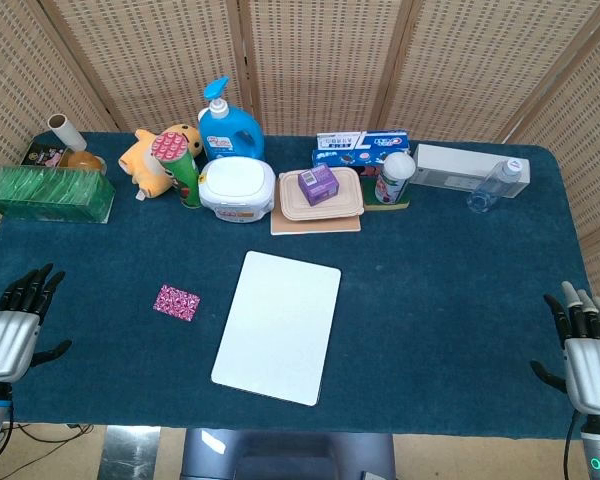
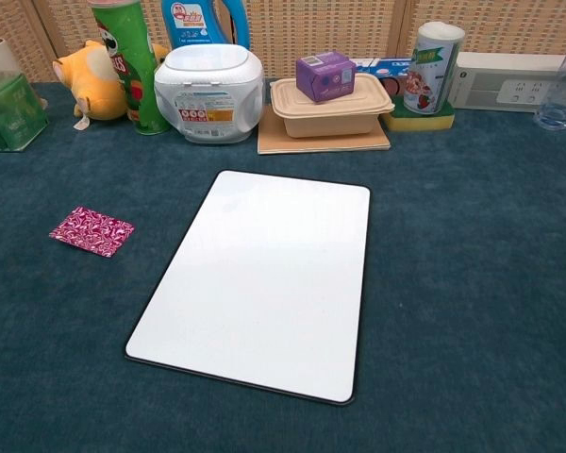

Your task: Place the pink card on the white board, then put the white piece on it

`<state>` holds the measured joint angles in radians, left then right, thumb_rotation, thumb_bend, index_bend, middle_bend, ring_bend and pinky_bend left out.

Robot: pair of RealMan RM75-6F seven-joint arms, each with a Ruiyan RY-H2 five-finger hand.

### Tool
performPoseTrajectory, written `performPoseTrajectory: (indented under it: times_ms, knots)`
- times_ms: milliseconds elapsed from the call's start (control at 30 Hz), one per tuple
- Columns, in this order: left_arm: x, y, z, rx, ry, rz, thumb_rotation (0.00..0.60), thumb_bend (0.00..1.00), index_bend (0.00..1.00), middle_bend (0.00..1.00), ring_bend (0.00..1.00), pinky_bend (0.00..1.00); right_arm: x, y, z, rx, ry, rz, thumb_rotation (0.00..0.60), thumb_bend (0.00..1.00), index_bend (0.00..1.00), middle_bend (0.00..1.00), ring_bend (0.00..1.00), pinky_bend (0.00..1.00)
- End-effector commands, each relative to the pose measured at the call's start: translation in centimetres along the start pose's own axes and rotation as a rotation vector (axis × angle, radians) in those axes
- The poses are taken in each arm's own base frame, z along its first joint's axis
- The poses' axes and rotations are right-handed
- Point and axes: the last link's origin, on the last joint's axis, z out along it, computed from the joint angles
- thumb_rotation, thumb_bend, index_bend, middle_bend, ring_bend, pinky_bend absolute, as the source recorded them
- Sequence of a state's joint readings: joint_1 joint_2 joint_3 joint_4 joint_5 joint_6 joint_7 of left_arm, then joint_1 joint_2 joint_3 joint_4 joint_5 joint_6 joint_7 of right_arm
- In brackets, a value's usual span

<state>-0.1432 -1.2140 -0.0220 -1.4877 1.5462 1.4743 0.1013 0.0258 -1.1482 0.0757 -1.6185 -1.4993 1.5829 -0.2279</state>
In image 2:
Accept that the magenta patterned packet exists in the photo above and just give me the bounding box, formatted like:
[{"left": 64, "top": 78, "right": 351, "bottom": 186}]
[{"left": 49, "top": 205, "right": 136, "bottom": 259}]

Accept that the white rectangular board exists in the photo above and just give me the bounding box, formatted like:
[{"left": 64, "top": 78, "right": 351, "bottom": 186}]
[{"left": 124, "top": 170, "right": 372, "bottom": 406}]

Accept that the wooden cutting board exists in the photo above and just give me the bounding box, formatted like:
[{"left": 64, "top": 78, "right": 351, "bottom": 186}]
[{"left": 257, "top": 104, "right": 391, "bottom": 156}]

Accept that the beige lidded lunch box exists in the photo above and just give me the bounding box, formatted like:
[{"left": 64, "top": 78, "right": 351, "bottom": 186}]
[{"left": 269, "top": 74, "right": 396, "bottom": 140}]

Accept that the purple small carton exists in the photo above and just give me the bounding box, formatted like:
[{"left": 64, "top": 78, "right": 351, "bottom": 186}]
[{"left": 295, "top": 50, "right": 358, "bottom": 104}]

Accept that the white wet wipes box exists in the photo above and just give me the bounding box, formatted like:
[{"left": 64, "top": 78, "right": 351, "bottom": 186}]
[{"left": 153, "top": 44, "right": 265, "bottom": 144}]

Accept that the yellow green sponge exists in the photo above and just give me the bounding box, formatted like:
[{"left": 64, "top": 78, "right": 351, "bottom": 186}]
[{"left": 380, "top": 99, "right": 457, "bottom": 133}]

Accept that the teal table cloth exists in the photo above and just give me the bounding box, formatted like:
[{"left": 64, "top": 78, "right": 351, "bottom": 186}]
[{"left": 0, "top": 77, "right": 566, "bottom": 453}]

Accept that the blue white toothpaste box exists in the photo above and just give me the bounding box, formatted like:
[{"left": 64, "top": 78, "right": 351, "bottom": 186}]
[{"left": 348, "top": 57, "right": 414, "bottom": 93}]

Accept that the woven bamboo folding screen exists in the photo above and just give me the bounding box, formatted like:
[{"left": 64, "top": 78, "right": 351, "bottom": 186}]
[{"left": 0, "top": 0, "right": 566, "bottom": 84}]

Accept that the white can strawberry print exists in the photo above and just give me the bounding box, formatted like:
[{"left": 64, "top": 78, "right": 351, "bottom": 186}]
[{"left": 403, "top": 21, "right": 467, "bottom": 116}]

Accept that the green Pringles can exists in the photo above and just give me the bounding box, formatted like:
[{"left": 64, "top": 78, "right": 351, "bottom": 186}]
[{"left": 90, "top": 0, "right": 173, "bottom": 137}]

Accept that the blue detergent bottle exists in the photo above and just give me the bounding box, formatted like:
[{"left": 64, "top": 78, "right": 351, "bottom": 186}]
[{"left": 161, "top": 0, "right": 251, "bottom": 51}]

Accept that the yellow plush toy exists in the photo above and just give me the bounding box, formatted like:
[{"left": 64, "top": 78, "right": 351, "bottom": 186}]
[{"left": 52, "top": 40, "right": 171, "bottom": 131}]

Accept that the white power strip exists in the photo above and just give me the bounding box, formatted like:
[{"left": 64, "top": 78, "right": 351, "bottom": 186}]
[{"left": 447, "top": 51, "right": 566, "bottom": 114}]

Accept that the green tea box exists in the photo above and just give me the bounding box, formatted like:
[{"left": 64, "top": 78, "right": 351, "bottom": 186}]
[{"left": 0, "top": 71, "right": 50, "bottom": 153}]

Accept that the clear plastic water bottle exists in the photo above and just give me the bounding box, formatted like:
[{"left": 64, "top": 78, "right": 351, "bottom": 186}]
[{"left": 533, "top": 0, "right": 566, "bottom": 131}]

